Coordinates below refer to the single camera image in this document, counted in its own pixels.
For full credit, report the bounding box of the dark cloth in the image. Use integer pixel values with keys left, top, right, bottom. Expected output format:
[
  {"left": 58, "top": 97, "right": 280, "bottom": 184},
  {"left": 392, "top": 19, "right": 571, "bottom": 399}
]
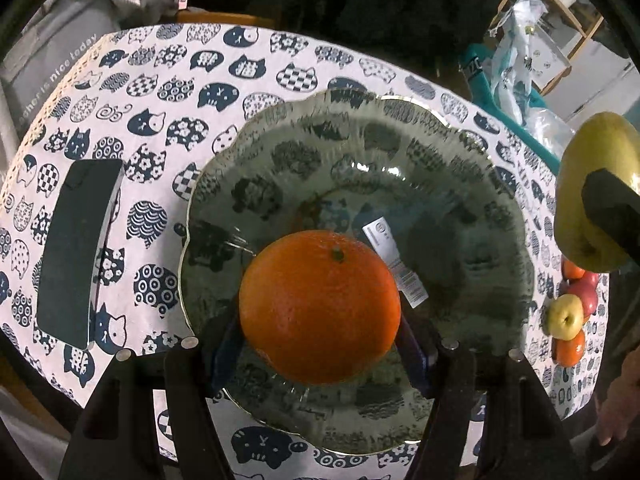
[{"left": 310, "top": 0, "right": 506, "bottom": 68}]

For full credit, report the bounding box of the large orange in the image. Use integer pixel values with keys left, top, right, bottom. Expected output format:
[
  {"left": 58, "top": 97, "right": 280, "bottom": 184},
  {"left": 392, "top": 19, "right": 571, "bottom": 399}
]
[{"left": 239, "top": 230, "right": 402, "bottom": 386}]

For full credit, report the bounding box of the teal plastic basket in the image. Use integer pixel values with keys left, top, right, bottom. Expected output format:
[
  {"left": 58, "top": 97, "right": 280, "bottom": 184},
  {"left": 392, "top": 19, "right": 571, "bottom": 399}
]
[{"left": 460, "top": 42, "right": 563, "bottom": 171}]

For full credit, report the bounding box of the scalloped glass plate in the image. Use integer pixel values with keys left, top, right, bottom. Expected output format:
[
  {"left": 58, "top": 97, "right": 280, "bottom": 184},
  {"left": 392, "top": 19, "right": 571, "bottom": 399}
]
[{"left": 179, "top": 89, "right": 537, "bottom": 456}]

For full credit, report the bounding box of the person's right hand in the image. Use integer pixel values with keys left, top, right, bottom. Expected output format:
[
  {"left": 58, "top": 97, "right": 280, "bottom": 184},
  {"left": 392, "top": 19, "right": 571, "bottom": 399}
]
[{"left": 597, "top": 355, "right": 640, "bottom": 446}]

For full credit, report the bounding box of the wooden shelf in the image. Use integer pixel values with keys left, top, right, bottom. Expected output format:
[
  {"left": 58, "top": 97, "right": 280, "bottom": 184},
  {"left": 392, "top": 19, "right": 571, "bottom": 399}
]
[{"left": 497, "top": 0, "right": 606, "bottom": 96}]

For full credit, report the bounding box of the cat print tablecloth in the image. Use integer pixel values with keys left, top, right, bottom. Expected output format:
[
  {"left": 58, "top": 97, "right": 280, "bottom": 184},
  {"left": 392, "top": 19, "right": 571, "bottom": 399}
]
[{"left": 0, "top": 24, "right": 608, "bottom": 480}]

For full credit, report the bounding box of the grey hooded sweatshirt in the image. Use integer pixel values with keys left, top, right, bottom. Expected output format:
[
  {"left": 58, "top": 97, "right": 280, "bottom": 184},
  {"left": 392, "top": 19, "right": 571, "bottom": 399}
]
[{"left": 0, "top": 0, "right": 121, "bottom": 161}]

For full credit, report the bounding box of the small orange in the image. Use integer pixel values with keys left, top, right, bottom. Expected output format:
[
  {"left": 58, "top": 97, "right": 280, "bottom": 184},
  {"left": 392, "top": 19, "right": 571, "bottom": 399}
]
[
  {"left": 561, "top": 255, "right": 587, "bottom": 281},
  {"left": 552, "top": 329, "right": 587, "bottom": 367}
]

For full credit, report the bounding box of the black smartphone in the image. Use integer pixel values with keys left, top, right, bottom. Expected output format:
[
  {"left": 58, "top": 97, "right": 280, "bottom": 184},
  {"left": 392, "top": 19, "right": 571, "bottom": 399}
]
[{"left": 36, "top": 159, "right": 125, "bottom": 351}]

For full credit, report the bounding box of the wooden chair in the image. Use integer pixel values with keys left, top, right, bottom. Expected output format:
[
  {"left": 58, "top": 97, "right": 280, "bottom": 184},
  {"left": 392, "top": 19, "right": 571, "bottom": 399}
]
[{"left": 177, "top": 7, "right": 276, "bottom": 30}]

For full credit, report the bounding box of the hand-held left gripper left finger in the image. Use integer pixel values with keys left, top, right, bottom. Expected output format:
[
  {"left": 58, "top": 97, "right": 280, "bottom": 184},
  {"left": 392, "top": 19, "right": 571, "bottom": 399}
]
[{"left": 60, "top": 305, "right": 251, "bottom": 480}]

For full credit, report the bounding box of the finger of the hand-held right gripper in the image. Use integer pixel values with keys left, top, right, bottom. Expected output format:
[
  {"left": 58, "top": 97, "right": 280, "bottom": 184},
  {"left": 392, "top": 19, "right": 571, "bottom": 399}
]
[{"left": 581, "top": 169, "right": 640, "bottom": 261}]

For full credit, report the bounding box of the green pear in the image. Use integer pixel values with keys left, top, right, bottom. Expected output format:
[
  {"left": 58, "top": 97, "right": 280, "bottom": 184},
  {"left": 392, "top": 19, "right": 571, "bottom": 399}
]
[{"left": 554, "top": 111, "right": 640, "bottom": 273}]

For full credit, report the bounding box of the yellow apple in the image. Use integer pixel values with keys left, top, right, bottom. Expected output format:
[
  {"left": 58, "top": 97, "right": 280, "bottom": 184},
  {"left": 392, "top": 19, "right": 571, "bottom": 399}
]
[{"left": 544, "top": 294, "right": 586, "bottom": 340}]

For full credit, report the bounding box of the clear plastic bag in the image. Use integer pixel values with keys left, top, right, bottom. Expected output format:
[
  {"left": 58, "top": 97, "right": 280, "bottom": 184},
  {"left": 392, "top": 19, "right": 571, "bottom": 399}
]
[{"left": 525, "top": 107, "right": 578, "bottom": 161}]

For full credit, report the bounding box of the printed white plastic bag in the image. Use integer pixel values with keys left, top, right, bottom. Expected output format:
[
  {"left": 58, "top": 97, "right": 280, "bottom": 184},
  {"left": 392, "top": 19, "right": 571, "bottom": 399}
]
[{"left": 487, "top": 0, "right": 573, "bottom": 126}]

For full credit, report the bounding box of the red apple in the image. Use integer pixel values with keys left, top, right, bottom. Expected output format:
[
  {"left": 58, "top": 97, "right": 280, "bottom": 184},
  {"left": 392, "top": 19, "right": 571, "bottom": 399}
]
[{"left": 559, "top": 270, "right": 601, "bottom": 326}]

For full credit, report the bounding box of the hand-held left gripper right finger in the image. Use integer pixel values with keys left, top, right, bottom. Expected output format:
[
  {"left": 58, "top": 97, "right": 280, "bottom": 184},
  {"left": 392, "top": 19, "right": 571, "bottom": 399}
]
[{"left": 397, "top": 310, "right": 583, "bottom": 480}]

